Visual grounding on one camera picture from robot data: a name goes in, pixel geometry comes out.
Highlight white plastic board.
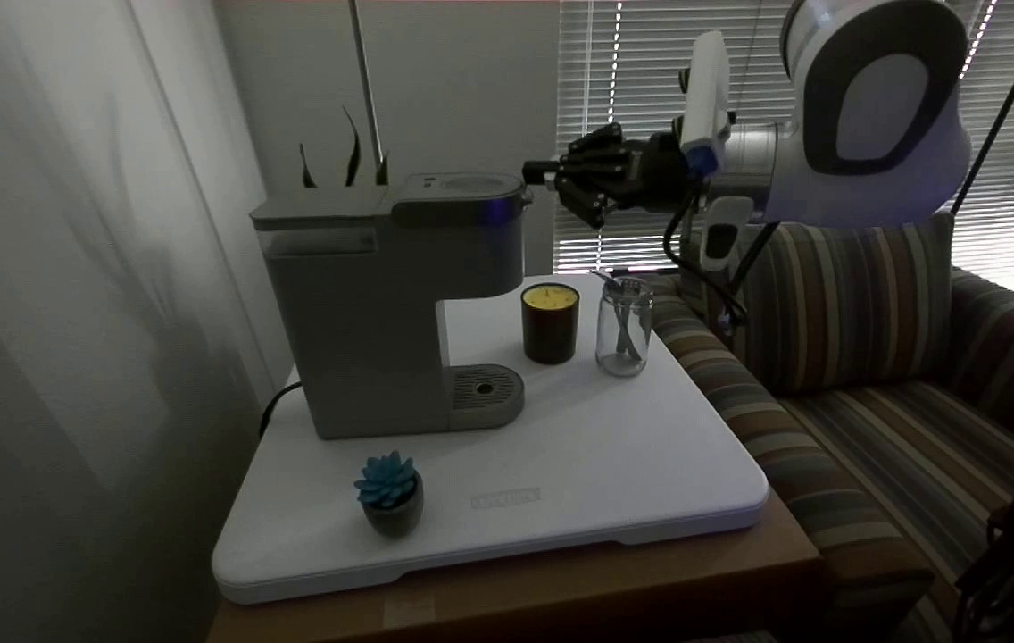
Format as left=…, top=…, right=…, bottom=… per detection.
left=211, top=277, right=770, bottom=608

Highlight wooden table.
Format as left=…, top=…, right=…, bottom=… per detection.
left=208, top=493, right=826, bottom=643

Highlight grey pod coffee maker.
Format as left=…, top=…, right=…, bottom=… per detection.
left=249, top=171, right=531, bottom=445

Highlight clear glass jar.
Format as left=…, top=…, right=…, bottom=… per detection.
left=591, top=265, right=656, bottom=381

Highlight striped fabric sofa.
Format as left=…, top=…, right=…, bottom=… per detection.
left=645, top=211, right=1014, bottom=643

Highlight yellow candle in dark jar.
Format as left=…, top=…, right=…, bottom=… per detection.
left=519, top=279, right=584, bottom=370

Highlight thin metal pole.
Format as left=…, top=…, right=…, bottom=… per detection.
left=345, top=0, right=390, bottom=185

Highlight small blue succulent in pot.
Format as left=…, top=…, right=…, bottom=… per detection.
left=351, top=451, right=425, bottom=540

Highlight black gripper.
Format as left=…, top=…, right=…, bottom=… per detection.
left=522, top=118, right=693, bottom=234

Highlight black slanted pole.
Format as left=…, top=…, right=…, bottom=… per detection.
left=951, top=0, right=1014, bottom=223

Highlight white window blinds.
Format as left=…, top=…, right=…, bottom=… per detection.
left=555, top=0, right=1014, bottom=279

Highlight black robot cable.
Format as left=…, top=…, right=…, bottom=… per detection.
left=662, top=193, right=784, bottom=325

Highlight black coffee maker power cord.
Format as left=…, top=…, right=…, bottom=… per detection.
left=256, top=377, right=303, bottom=441

